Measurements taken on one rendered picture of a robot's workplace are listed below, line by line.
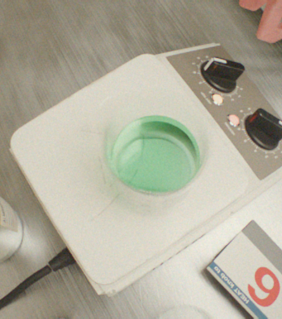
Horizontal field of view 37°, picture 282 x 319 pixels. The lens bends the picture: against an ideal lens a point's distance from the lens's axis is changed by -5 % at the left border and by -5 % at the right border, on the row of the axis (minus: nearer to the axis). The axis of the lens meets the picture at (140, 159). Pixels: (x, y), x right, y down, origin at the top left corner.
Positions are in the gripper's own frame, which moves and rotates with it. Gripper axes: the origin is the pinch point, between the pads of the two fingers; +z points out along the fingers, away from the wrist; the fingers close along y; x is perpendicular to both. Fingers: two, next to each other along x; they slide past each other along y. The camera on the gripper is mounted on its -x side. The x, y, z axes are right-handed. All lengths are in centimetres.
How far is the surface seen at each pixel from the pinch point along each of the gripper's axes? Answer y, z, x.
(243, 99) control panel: 1.2, 7.3, 2.9
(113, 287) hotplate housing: 13.7, 13.8, -7.6
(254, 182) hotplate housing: 8.8, 7.5, 1.2
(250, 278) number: 14.0, 12.9, 3.3
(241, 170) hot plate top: 8.7, 6.2, -0.9
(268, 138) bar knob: 5.2, 6.9, 3.6
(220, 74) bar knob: -0.2, 6.4, 0.6
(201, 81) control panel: 0.3, 7.2, -0.8
